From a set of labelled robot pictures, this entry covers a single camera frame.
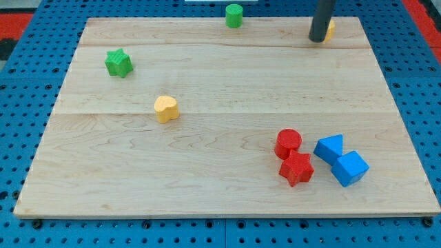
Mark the red cylinder block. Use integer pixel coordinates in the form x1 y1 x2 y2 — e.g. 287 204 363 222
274 129 302 160

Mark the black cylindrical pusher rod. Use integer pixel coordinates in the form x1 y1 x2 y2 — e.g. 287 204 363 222
309 0 336 43

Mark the yellow heart block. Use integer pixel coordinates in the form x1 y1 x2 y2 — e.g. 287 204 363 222
154 95 180 124

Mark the green cylinder block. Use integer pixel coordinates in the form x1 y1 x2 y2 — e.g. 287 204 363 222
225 3 243 28

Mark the blue triangle block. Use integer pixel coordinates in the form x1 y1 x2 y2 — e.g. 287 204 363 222
314 134 343 166

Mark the wooden board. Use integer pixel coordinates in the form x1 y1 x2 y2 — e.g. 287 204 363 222
14 17 440 220

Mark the green star block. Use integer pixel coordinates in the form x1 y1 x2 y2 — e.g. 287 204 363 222
105 48 134 78

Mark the yellow hexagon block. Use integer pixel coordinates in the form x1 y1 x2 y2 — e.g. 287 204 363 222
323 19 336 43

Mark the blue cube block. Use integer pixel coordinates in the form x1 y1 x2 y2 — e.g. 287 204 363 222
331 150 370 187

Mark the red star block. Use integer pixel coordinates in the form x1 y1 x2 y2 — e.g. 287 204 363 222
279 150 314 187

